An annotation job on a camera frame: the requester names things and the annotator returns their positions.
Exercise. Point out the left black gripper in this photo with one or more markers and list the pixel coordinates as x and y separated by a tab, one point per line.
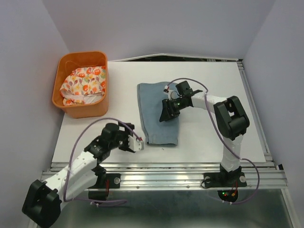
127	131

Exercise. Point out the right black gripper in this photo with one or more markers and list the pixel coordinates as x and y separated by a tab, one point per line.
167	111

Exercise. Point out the blue denim skirt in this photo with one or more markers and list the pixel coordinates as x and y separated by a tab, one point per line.
149	97

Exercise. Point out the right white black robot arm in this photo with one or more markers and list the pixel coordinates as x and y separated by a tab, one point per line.
229	120

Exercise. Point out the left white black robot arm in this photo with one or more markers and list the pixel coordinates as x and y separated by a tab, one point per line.
46	199

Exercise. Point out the floral orange white skirt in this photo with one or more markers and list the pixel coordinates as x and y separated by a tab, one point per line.
85	85

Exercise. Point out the orange plastic basket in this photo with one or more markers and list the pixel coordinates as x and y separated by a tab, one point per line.
69	63

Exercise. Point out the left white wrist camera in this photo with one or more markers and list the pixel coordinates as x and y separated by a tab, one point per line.
135	144

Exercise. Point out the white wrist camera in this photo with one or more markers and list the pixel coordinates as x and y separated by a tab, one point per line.
135	144
172	94

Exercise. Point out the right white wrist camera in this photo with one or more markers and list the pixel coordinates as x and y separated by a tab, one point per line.
172	94

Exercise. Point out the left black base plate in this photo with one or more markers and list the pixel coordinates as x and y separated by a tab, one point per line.
108	181

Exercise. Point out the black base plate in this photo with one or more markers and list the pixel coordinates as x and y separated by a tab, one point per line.
219	180
108	181

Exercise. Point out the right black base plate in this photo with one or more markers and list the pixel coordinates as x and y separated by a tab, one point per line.
219	180

